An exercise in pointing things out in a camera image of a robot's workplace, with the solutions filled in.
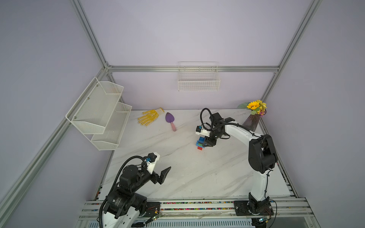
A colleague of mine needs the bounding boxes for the dark glass vase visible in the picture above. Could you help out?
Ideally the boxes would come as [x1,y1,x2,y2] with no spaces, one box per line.
[242,114,261,132]

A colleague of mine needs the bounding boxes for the white mesh lower shelf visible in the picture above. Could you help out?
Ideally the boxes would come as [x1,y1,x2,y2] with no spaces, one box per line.
[91,102,132,151]

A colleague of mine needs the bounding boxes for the white mesh upper shelf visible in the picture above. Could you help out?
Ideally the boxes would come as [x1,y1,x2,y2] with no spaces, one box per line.
[66,78,124,135]

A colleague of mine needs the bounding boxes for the yellow work glove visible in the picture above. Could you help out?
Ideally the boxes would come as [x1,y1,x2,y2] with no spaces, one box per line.
[138,108,164,127]

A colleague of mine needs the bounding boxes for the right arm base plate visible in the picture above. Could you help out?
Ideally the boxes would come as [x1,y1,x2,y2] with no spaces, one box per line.
[233,200,274,216]

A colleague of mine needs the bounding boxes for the light blue lego brick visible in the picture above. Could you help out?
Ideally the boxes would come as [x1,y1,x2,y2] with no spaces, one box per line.
[196,141,204,148]

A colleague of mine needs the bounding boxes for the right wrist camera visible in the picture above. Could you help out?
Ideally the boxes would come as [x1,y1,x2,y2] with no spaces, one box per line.
[195,125,210,137]

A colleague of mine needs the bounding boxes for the purple garden trowel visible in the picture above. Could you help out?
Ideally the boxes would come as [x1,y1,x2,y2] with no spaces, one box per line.
[165,112,177,132]

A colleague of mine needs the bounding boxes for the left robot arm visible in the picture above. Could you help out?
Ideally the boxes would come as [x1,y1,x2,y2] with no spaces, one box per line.
[97,153,172,228]

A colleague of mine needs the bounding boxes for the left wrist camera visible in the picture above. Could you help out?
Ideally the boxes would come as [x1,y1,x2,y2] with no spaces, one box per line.
[144,153,157,174]

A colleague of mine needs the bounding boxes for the white mesh shelf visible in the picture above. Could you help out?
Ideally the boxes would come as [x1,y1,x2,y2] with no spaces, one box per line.
[66,78,124,135]
[91,102,132,151]

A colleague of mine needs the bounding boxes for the sunflower bouquet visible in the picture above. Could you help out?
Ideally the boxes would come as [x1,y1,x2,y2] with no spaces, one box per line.
[237,100,267,116]

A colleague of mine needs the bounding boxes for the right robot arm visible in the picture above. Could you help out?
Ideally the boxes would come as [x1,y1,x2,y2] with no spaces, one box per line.
[196,113,278,215]

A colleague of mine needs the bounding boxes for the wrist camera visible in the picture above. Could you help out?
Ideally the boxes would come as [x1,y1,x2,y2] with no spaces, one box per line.
[195,125,210,137]
[144,153,157,174]

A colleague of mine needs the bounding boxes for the white wire wall basket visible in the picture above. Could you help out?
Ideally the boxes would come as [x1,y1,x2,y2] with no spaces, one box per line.
[178,61,221,92]

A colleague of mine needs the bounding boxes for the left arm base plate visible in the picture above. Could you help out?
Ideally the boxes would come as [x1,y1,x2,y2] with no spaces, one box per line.
[142,201,161,218]

